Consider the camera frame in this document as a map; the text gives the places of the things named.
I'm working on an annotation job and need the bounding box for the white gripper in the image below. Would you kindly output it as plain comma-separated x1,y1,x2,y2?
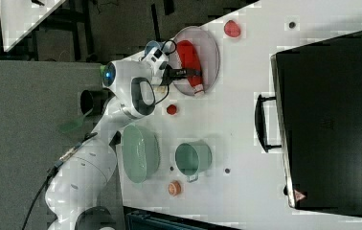
142,48,202,86

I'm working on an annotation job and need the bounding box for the red plush ketchup bottle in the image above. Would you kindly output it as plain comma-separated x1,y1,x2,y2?
176,40,205,96

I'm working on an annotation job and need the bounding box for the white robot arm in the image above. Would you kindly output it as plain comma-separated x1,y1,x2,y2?
44,46,204,230

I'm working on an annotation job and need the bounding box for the grey round plate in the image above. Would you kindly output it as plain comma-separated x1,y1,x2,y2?
168,26,220,96

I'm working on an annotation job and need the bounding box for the blue cup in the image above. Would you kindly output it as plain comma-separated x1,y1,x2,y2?
145,40,163,57

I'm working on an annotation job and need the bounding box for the large red strawberry toy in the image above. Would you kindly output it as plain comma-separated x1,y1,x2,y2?
224,20,241,38

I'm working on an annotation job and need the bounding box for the green oval colander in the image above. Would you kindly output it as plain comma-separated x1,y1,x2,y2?
122,125,160,184

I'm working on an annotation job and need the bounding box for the black round pot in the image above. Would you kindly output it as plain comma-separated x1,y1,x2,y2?
80,90,108,117

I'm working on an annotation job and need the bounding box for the green metal pot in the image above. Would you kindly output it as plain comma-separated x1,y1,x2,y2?
175,140,213,183

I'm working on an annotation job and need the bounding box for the orange slice toy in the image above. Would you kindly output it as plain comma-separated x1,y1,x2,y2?
168,181,182,196

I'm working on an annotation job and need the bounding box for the green plastic spatula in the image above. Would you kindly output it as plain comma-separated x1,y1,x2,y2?
58,109,92,133

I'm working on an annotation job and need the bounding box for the black toaster oven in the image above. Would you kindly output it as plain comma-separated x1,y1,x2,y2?
270,31,362,218

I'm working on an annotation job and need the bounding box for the white side table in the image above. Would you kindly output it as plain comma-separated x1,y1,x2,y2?
0,0,67,52

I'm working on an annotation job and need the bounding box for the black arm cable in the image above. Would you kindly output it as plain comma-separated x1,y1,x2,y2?
20,132,99,230

